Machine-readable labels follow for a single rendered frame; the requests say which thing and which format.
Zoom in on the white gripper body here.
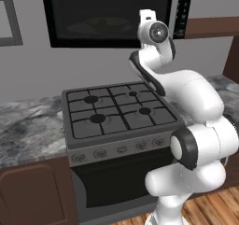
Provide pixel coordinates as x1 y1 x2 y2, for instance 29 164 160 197
138 38 149 51

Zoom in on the round microwave turntable plate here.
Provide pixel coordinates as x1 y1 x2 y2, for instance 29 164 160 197
66 16 134 35

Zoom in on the black microwave oven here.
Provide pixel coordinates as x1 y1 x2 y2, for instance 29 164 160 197
40 0 194 49

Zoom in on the black microwave door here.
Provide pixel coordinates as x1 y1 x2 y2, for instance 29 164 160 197
40 0 176 49

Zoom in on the black oven door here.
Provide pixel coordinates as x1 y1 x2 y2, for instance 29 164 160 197
69 148 176 225

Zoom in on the brown cupboard door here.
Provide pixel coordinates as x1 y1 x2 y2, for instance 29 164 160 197
0 163 68 225

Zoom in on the grey cooker with hob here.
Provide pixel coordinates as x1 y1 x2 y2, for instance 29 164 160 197
61 81 187 225

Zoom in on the brown tall cupboard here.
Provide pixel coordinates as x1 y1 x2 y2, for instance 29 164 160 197
221 35 239 84

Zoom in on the grey cooker knob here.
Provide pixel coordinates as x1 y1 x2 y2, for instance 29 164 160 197
71 152 87 163
134 140 148 151
152 136 166 148
92 148 108 160

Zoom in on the brown base cupboard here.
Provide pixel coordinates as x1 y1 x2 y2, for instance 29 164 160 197
221 159 239 191
0 155 79 225

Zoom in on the grey microwave door handle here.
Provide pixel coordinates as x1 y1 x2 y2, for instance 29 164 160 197
169 0 182 40

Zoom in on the brown wall cupboard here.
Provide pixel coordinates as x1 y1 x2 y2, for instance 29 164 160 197
184 16 239 40

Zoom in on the grey window frame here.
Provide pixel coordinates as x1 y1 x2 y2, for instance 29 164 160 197
0 0 23 47

